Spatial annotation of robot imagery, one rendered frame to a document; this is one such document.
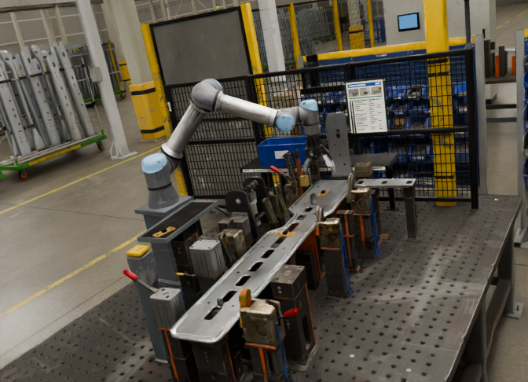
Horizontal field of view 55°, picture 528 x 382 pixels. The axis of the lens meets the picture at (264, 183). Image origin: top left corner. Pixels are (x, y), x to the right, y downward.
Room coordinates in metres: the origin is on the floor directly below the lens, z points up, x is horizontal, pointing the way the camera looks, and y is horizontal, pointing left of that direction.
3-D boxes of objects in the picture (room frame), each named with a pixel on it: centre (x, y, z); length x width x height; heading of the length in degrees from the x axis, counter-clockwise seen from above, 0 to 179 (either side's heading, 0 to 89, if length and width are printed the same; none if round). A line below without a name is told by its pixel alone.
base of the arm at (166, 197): (2.31, 0.49, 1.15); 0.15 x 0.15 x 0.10
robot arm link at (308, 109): (2.30, -0.26, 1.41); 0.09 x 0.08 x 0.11; 79
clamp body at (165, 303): (1.48, 0.38, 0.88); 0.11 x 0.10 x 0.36; 61
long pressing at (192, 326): (1.89, -0.05, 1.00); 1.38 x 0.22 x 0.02; 151
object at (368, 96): (2.76, -0.64, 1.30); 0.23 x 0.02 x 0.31; 61
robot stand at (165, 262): (2.31, 0.49, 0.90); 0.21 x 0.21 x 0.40; 53
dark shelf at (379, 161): (2.80, -0.32, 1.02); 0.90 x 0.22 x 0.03; 61
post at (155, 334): (1.65, 0.48, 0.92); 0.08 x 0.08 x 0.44; 61
